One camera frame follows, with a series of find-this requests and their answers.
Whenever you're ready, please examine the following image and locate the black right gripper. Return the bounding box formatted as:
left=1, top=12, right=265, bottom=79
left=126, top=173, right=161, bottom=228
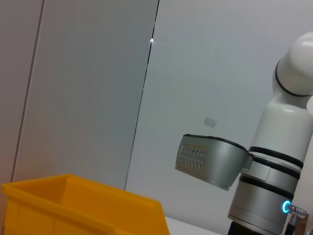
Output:
left=227, top=220, right=288, bottom=235

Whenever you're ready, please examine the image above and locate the yellow plastic storage bin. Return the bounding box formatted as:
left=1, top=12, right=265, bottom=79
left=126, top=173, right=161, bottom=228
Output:
left=1, top=173, right=171, bottom=235

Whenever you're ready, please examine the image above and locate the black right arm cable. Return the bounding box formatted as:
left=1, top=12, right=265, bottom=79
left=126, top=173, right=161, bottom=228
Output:
left=285, top=216, right=298, bottom=235

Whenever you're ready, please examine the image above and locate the silver right arm cable plug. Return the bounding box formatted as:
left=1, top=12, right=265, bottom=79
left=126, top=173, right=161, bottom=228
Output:
left=290, top=205, right=309, bottom=219

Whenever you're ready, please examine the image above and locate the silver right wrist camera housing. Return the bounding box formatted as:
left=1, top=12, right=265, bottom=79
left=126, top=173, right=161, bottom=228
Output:
left=175, top=134, right=254, bottom=191

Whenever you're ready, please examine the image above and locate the grey wall sticker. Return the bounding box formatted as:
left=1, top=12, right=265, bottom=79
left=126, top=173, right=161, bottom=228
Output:
left=204, top=117, right=218, bottom=128

